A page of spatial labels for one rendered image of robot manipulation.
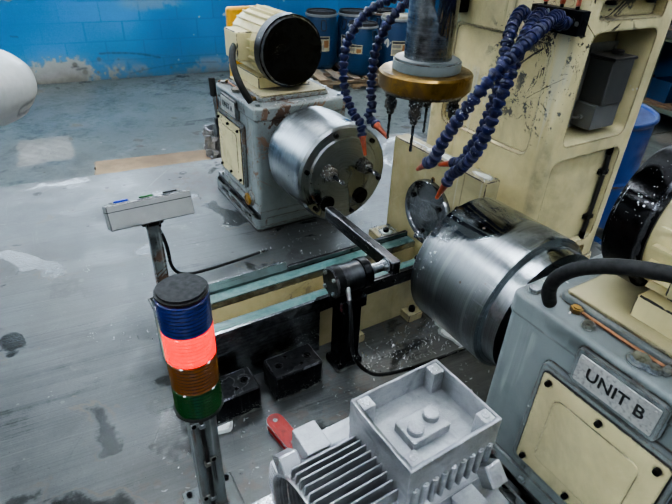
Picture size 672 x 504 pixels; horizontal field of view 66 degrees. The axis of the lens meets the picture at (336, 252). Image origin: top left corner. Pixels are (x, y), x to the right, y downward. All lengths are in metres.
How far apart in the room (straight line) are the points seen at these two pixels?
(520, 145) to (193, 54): 5.77
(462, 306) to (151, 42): 5.98
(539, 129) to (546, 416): 0.58
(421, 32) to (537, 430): 0.68
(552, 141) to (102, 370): 0.99
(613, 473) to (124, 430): 0.76
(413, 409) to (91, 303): 0.91
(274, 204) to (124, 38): 5.19
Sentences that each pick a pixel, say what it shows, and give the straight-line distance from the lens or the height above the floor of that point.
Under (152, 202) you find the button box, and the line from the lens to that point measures 1.12.
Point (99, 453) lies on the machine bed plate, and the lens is 1.01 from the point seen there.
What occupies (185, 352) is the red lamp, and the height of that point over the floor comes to 1.15.
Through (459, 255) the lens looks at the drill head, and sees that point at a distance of 0.85.
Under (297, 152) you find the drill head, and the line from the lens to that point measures 1.25.
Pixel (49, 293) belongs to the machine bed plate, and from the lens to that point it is 1.40.
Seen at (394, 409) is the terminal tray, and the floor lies 1.11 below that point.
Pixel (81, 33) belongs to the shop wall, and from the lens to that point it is 6.51.
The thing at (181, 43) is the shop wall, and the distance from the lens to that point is 6.63.
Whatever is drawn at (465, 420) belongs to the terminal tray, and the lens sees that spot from 0.60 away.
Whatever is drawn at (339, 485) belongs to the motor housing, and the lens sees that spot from 0.56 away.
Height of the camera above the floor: 1.56
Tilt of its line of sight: 33 degrees down
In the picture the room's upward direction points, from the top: 2 degrees clockwise
